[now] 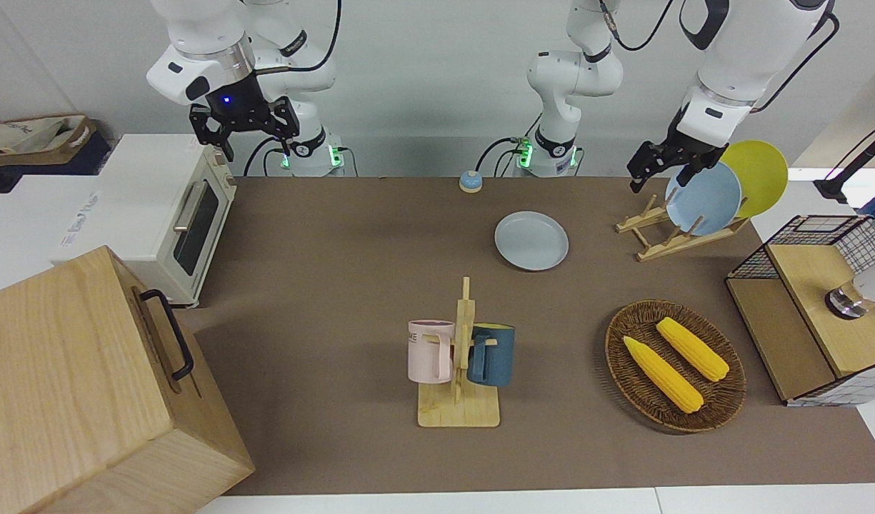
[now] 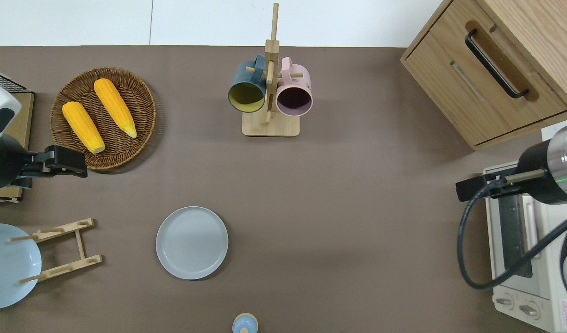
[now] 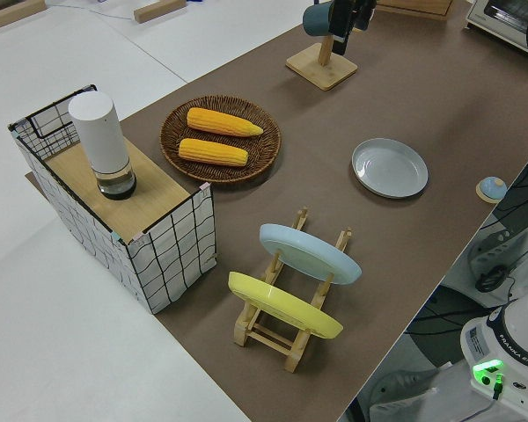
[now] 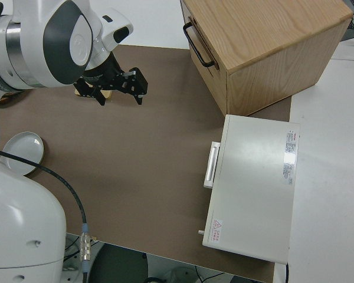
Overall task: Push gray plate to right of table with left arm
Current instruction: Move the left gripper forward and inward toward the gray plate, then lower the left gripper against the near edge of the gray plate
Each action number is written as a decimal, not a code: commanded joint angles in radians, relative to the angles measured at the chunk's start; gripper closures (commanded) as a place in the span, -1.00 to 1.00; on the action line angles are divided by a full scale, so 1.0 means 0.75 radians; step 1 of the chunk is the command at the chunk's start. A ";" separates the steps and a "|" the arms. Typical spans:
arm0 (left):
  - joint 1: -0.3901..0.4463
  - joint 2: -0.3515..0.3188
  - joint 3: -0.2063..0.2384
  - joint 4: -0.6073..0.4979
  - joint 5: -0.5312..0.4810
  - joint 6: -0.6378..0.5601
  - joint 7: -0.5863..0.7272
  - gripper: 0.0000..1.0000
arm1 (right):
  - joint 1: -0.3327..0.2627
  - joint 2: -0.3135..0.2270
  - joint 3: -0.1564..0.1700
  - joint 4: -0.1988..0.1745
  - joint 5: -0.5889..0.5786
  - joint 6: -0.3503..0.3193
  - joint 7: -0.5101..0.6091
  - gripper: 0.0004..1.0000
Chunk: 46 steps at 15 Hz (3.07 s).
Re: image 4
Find white toaster oven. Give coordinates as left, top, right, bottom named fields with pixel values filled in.
left=197, top=114, right=301, bottom=265

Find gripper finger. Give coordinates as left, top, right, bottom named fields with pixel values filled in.
left=128, top=67, right=150, bottom=106
left=91, top=87, right=107, bottom=107

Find white oven door handle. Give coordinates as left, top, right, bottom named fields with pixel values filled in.
left=203, top=141, right=222, bottom=189

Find black round pedestal base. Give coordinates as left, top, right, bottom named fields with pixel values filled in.
left=87, top=243, right=149, bottom=283

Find wooden drawer cabinet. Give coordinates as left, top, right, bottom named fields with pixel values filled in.
left=179, top=0, right=353, bottom=117

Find black cabinet drawer handle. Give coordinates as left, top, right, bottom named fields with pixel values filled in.
left=182, top=22, right=217, bottom=68

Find wooden mug tree stand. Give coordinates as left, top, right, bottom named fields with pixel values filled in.
left=73, top=80, right=113, bottom=101

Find black cable with metal connector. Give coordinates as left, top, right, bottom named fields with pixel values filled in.
left=0, top=147, right=92, bottom=283

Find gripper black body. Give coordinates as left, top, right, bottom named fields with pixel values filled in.
left=73, top=52, right=131, bottom=98

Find round wicker basket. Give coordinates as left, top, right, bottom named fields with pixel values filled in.
left=0, top=91, right=22, bottom=104

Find gray round plate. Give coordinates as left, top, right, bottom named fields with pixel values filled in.
left=2, top=131, right=45, bottom=177

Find brown table mat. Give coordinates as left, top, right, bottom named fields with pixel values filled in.
left=0, top=44, right=293, bottom=283

